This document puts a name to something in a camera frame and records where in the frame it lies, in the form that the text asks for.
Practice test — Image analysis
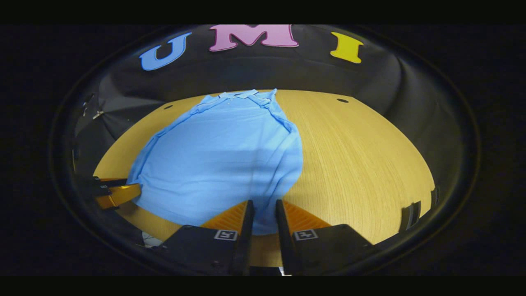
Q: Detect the white object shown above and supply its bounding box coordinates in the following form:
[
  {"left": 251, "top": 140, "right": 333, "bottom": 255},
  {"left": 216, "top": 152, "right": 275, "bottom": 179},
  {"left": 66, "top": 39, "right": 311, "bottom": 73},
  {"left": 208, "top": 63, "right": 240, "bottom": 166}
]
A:
[{"left": 142, "top": 231, "right": 164, "bottom": 248}]

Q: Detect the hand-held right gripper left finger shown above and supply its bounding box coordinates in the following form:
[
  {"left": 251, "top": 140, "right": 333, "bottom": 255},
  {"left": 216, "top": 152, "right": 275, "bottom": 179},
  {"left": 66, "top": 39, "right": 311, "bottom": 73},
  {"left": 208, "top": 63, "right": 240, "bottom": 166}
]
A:
[{"left": 158, "top": 200, "right": 255, "bottom": 276}]

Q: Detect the black backdrop cloth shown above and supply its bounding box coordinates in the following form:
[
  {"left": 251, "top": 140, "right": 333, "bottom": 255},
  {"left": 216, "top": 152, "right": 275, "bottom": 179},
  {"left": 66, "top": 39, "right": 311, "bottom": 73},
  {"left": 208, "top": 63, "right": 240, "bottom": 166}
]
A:
[{"left": 70, "top": 25, "right": 459, "bottom": 206}]

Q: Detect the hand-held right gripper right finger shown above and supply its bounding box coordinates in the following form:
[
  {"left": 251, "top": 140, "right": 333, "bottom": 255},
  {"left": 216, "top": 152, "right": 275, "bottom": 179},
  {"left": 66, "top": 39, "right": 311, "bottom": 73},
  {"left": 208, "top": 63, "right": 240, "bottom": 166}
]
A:
[{"left": 275, "top": 200, "right": 374, "bottom": 276}]

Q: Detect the light blue T-shirt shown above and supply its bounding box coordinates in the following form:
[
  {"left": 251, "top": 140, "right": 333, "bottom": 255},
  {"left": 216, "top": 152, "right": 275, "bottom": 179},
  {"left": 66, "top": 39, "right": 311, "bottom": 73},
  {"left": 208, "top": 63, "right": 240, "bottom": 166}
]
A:
[{"left": 127, "top": 89, "right": 305, "bottom": 236}]

